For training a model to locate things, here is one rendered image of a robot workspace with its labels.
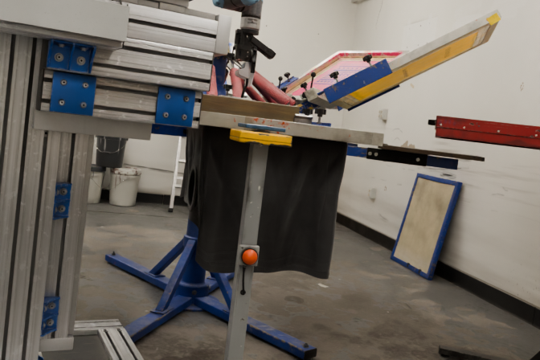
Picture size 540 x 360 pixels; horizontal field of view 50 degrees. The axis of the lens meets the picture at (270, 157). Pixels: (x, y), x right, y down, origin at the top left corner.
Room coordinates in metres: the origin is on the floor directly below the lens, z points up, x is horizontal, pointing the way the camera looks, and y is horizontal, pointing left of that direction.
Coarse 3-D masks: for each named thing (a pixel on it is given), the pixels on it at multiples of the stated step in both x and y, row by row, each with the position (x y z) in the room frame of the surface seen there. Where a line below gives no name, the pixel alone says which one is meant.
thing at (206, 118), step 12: (204, 120) 1.58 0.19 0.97; (216, 120) 1.59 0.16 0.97; (228, 120) 1.59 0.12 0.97; (240, 120) 1.60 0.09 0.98; (252, 120) 1.61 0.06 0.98; (264, 120) 1.62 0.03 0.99; (276, 132) 1.63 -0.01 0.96; (288, 132) 1.64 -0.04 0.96; (300, 132) 1.65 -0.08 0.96; (312, 132) 1.66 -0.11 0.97; (324, 132) 1.66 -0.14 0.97; (336, 132) 1.67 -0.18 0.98; (348, 132) 1.68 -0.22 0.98; (360, 132) 1.69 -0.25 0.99; (372, 132) 1.71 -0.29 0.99; (372, 144) 1.70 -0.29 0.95
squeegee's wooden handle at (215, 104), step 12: (204, 96) 2.16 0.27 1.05; (216, 96) 2.17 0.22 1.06; (204, 108) 2.16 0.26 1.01; (216, 108) 2.17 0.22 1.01; (228, 108) 2.18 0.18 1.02; (240, 108) 2.19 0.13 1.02; (252, 108) 2.21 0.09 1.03; (264, 108) 2.22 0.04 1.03; (276, 108) 2.23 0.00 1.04; (288, 108) 2.24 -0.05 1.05; (276, 120) 2.23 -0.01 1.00; (288, 120) 2.24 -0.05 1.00
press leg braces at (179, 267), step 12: (192, 240) 2.96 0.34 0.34; (168, 252) 3.18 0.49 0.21; (180, 252) 3.15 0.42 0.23; (192, 252) 2.93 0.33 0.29; (156, 264) 3.25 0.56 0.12; (168, 264) 3.22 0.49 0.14; (180, 264) 2.85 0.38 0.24; (156, 276) 3.23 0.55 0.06; (180, 276) 2.82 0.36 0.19; (216, 276) 2.88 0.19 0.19; (168, 288) 2.75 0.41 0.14; (228, 288) 2.83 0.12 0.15; (168, 300) 2.71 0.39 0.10; (228, 300) 2.80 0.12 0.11; (156, 312) 2.65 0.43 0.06; (228, 312) 2.77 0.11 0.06
